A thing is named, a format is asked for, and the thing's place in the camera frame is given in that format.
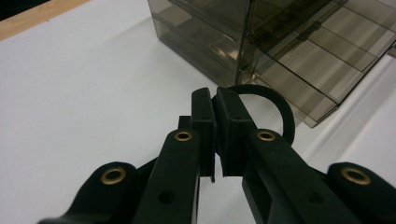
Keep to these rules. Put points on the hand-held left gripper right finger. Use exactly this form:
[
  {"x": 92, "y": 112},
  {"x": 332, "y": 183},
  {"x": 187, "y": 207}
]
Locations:
[{"x": 233, "y": 137}]

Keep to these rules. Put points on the smoked acrylic drawer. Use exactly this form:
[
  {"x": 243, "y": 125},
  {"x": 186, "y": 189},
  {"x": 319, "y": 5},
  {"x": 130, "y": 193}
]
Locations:
[
  {"x": 320, "y": 68},
  {"x": 274, "y": 15}
]

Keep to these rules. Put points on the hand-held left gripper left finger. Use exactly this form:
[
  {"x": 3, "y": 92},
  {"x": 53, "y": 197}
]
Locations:
[{"x": 204, "y": 130}]

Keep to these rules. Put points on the black hair band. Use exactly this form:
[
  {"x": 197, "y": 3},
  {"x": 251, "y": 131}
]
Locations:
[{"x": 281, "y": 101}]

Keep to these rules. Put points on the smoked acrylic drawer organizer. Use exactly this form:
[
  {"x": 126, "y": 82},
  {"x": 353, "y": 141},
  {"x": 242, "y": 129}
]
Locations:
[{"x": 199, "y": 37}]

